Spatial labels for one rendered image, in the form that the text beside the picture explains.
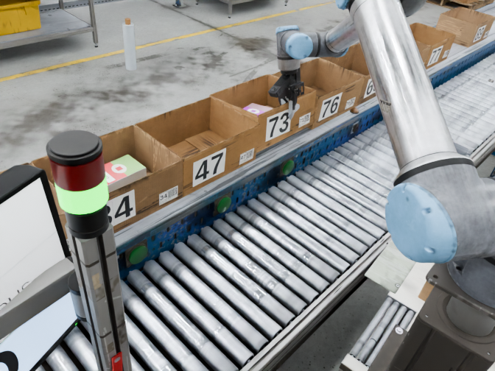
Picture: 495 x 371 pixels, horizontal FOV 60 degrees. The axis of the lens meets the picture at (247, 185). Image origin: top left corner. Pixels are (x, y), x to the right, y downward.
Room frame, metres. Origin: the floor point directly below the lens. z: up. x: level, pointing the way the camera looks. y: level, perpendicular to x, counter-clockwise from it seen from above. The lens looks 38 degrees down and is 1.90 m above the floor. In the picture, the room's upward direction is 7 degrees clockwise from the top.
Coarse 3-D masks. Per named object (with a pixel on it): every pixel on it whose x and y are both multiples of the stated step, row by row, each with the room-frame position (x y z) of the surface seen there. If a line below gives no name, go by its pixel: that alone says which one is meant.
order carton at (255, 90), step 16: (256, 80) 1.91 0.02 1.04; (272, 80) 1.96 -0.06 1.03; (224, 96) 1.75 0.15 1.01; (240, 96) 1.82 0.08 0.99; (256, 96) 1.91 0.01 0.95; (272, 96) 1.95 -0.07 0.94; (304, 96) 1.73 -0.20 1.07; (240, 112) 1.55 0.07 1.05; (272, 112) 1.56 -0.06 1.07; (304, 112) 1.73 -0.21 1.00; (304, 128) 1.73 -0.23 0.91; (272, 144) 1.56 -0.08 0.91
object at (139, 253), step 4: (136, 248) 0.94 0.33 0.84; (140, 248) 0.95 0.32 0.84; (144, 248) 0.96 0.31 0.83; (132, 252) 0.93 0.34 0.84; (136, 252) 0.93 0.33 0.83; (140, 252) 0.94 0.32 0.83; (144, 252) 0.96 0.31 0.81; (132, 256) 0.92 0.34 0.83; (136, 256) 0.93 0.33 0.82; (140, 256) 0.94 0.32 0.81; (144, 256) 0.96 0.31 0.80; (132, 260) 0.92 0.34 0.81; (136, 260) 0.93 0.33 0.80; (140, 260) 0.94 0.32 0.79
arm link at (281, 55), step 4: (276, 28) 1.71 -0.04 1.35; (280, 28) 1.68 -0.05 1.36; (284, 28) 1.67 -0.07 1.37; (288, 28) 1.67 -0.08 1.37; (292, 28) 1.68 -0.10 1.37; (296, 28) 1.69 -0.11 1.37; (276, 32) 1.69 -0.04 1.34; (280, 32) 1.68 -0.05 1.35; (284, 32) 1.66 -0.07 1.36; (276, 36) 1.70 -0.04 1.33; (280, 36) 1.67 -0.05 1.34; (276, 40) 1.70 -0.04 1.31; (280, 40) 1.65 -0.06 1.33; (276, 44) 1.70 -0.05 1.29; (280, 44) 1.65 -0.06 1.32; (280, 48) 1.67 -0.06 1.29; (280, 52) 1.67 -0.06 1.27; (284, 52) 1.66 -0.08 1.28; (280, 56) 1.67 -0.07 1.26; (284, 56) 1.66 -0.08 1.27; (288, 56) 1.66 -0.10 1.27
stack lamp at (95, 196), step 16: (96, 160) 0.33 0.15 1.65; (64, 176) 0.31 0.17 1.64; (80, 176) 0.32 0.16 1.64; (96, 176) 0.33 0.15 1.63; (64, 192) 0.31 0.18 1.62; (80, 192) 0.32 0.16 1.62; (96, 192) 0.33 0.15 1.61; (64, 208) 0.32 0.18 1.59; (80, 208) 0.31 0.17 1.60; (96, 208) 0.32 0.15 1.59
